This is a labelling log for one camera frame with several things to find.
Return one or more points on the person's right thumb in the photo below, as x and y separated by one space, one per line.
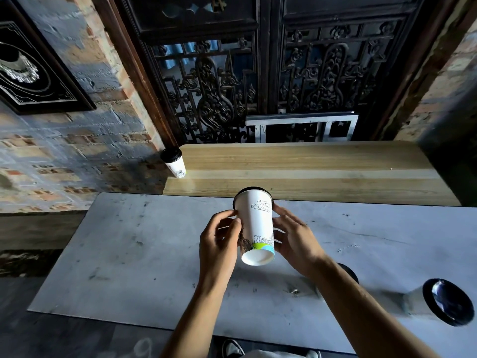
279 228

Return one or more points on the white metal frame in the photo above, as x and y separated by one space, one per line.
302 119

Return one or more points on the dark carved wooden door panel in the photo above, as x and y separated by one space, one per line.
335 63
208 78

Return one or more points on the person's right hand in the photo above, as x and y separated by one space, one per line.
300 244

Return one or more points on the white printed paper cup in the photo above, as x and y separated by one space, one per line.
350 272
176 165
257 227
443 301

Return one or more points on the person's left thumb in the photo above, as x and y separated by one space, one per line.
234 230

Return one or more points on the person's left hand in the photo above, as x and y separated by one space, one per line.
216 253

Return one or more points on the black framed wall picture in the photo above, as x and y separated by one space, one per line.
33 63

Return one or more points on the person's right forearm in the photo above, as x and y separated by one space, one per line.
357 313

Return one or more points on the person's dark shoe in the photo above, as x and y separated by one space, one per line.
231 348
313 354

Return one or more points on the light wooden bench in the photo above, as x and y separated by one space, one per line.
309 171

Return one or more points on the person's left forearm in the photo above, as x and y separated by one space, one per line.
197 324

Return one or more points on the brown wooden door post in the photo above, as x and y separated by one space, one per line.
130 63
417 63

